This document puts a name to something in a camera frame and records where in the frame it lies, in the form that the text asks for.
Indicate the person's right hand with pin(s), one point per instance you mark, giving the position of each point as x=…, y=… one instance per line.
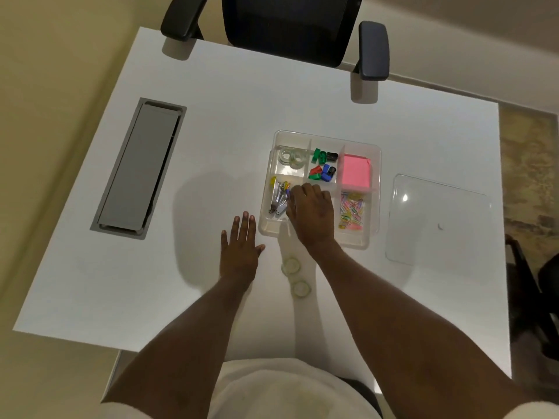
x=312, y=218

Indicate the person's left hand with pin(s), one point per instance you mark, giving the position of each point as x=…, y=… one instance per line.
x=240, y=257

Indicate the clear plastic organizer box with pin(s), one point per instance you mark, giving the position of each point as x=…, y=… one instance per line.
x=349, y=237

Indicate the clear plastic lid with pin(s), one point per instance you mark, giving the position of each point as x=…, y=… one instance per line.
x=436, y=205

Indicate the person's left forearm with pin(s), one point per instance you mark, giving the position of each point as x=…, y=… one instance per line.
x=188, y=344

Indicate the person's right forearm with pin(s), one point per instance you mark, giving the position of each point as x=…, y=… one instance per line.
x=393, y=322

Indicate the person's cream shirt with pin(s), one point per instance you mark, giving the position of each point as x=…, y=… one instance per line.
x=270, y=392

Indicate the bundle of silver metal tools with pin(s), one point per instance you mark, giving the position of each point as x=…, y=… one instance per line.
x=277, y=205

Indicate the pile of coloured paper clips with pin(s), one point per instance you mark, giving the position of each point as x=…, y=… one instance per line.
x=351, y=211

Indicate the coloured pencil sharpeners group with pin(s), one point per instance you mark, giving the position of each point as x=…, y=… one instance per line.
x=325, y=170

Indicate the pink sticky note pad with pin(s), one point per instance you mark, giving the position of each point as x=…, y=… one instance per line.
x=356, y=172

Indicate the black mesh office chair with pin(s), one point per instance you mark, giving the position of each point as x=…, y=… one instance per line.
x=288, y=26

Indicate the black swivel chair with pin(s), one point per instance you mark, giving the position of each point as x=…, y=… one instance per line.
x=550, y=274

